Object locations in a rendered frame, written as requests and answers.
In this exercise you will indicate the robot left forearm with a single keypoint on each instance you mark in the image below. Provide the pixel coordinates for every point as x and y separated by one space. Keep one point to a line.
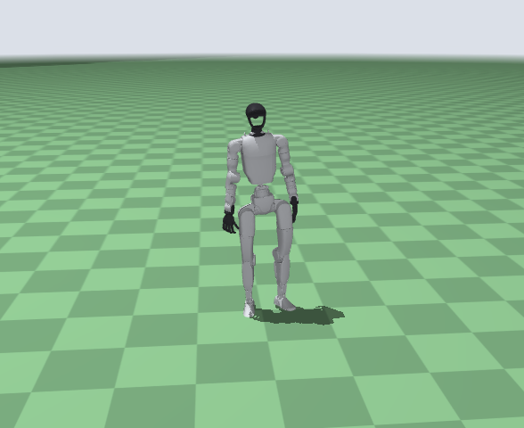
291 185

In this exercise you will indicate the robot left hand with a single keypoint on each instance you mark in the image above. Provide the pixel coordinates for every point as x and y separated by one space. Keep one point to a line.
294 204

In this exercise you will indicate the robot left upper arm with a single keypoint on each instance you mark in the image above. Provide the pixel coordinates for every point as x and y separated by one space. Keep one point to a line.
284 155

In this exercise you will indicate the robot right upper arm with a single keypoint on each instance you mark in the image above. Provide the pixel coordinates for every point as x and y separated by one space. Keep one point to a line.
233 148

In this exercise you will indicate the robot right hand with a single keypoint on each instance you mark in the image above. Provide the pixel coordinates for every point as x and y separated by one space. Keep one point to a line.
228 221

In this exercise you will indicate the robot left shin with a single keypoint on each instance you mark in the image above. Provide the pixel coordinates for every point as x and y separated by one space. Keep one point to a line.
282 271

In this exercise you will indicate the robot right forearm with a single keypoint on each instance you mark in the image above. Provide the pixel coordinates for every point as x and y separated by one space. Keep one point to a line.
229 193

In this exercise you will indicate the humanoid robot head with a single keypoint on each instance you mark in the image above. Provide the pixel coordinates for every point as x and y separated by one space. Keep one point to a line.
255 110

